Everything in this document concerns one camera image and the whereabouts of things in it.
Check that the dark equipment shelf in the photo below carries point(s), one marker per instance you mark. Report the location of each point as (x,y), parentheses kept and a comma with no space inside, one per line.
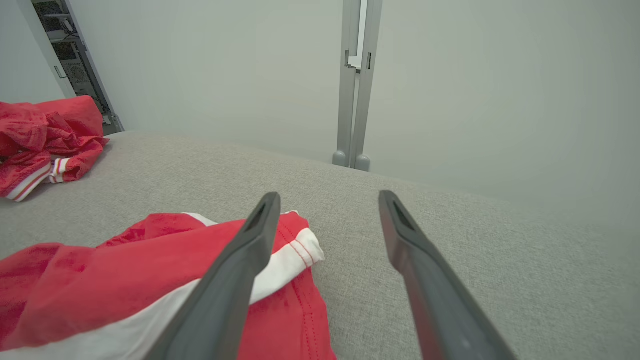
(75,65)

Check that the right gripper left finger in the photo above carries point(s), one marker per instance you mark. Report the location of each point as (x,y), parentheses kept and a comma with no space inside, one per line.
(220,300)

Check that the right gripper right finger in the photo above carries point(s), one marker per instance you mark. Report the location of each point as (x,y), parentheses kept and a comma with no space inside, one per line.
(440,310)

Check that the grey partition door frame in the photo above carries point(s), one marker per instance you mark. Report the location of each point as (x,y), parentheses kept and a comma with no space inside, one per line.
(96,80)

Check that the red shorts with white band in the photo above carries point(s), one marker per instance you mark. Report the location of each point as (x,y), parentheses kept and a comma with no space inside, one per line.
(100,280)

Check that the red jersey with number 23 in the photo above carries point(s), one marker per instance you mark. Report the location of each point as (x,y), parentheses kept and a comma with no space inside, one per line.
(60,130)

